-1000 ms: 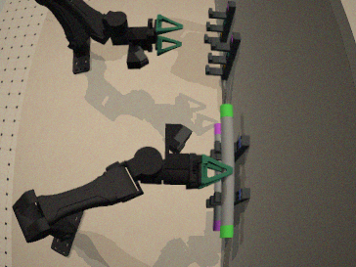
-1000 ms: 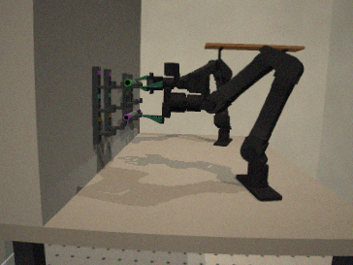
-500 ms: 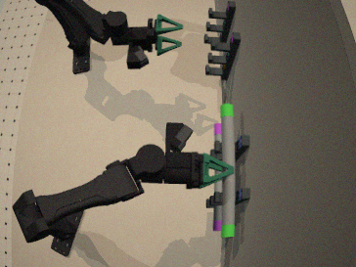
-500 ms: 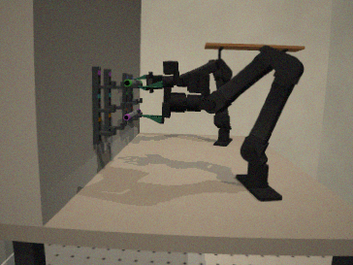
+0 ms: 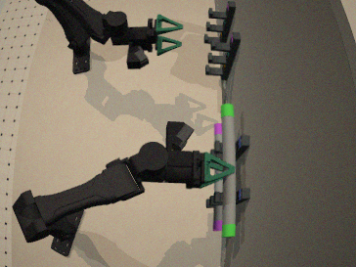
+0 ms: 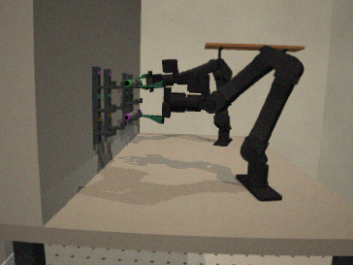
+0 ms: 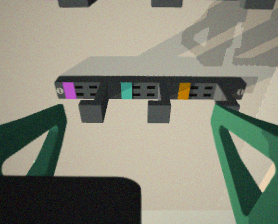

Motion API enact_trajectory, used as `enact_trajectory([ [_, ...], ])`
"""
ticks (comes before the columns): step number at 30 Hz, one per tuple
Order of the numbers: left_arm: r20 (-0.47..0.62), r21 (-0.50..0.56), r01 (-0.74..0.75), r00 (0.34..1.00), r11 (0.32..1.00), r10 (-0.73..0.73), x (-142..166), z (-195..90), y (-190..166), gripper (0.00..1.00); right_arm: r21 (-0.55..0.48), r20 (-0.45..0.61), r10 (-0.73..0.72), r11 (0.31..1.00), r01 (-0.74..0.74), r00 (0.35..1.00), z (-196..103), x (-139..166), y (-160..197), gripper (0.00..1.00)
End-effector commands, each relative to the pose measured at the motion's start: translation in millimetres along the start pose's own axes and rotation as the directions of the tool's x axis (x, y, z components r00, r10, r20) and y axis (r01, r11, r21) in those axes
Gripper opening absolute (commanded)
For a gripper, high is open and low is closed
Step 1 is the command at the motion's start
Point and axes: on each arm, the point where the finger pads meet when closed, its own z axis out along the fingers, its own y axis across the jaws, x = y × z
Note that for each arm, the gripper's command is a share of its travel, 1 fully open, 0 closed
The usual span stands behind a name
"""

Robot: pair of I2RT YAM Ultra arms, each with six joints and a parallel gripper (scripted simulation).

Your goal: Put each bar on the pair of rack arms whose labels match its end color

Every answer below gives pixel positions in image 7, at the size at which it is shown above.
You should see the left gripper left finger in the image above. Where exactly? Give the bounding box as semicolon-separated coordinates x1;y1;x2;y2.
0;104;67;176

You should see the beige wall panel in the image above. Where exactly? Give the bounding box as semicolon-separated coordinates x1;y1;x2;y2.
0;0;278;210

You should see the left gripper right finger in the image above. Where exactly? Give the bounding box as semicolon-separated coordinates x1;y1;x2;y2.
210;104;278;224

